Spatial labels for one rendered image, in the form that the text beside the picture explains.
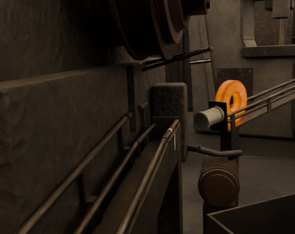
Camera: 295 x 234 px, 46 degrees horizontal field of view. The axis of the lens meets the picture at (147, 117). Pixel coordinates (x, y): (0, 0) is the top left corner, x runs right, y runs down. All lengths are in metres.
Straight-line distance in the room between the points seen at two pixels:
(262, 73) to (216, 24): 0.65
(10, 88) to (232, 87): 0.95
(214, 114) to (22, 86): 0.84
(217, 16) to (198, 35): 0.26
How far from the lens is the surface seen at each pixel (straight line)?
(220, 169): 1.10
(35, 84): 0.44
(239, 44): 3.46
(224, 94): 1.21
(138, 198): 0.54
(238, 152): 1.19
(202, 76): 3.57
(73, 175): 0.51
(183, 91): 1.01
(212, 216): 0.40
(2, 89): 0.39
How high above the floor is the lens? 0.91
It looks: 11 degrees down
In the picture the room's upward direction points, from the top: 2 degrees counter-clockwise
